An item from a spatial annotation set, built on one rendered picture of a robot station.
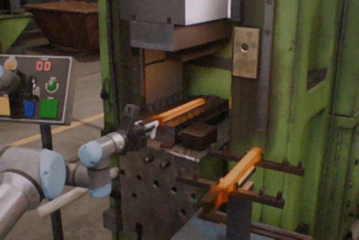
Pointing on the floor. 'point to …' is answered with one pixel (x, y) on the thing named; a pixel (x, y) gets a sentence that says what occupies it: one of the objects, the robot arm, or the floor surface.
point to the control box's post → (59, 208)
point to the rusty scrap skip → (68, 25)
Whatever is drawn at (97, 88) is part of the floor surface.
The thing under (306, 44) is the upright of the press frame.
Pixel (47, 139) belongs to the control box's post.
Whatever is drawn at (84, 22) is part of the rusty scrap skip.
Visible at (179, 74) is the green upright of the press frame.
